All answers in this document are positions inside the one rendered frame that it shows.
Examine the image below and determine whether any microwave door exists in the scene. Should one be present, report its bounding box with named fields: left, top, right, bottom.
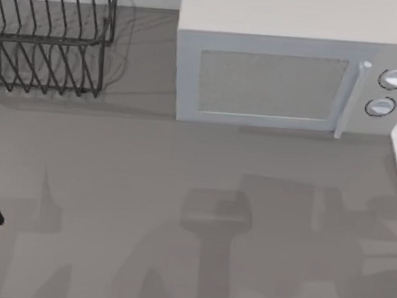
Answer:
left=172, top=29, right=380, bottom=135

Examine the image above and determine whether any microwave door handle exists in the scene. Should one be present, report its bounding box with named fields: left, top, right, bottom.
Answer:
left=334, top=58, right=374, bottom=141

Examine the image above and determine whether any small microwave knob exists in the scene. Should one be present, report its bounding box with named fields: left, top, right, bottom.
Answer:
left=364, top=95, right=397, bottom=119

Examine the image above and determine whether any black wire dish rack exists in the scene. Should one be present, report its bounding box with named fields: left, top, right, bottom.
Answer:
left=0, top=0, right=120, bottom=100

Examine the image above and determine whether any pale microwave oven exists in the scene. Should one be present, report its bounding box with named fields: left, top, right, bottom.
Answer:
left=170, top=0, right=397, bottom=143

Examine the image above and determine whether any large microwave knob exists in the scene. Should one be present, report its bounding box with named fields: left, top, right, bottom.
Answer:
left=377, top=65, right=397, bottom=91

